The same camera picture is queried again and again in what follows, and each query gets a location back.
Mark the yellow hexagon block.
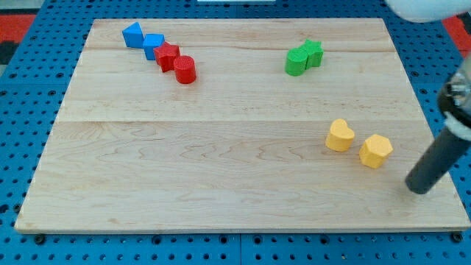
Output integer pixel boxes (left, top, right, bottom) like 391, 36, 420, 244
359, 134, 394, 169

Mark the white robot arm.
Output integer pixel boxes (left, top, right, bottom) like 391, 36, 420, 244
386, 0, 470, 141

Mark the yellow heart block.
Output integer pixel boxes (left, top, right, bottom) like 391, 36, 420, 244
325, 119, 355, 152

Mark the wooden board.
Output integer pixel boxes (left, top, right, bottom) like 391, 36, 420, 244
15, 18, 470, 234

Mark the red cylinder block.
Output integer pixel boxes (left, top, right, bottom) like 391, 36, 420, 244
174, 55, 196, 84

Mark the green cylinder block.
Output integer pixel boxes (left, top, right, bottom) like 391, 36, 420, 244
285, 48, 308, 77

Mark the red star block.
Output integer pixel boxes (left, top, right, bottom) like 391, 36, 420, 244
152, 41, 180, 72

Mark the green star block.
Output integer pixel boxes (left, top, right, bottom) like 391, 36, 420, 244
300, 39, 324, 69

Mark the blue cube block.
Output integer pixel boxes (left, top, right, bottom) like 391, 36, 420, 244
143, 33, 165, 60

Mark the blue triangle block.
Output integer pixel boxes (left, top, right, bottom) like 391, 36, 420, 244
122, 22, 144, 49

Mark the black pusher rod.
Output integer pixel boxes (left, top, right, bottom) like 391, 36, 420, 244
405, 127, 470, 194

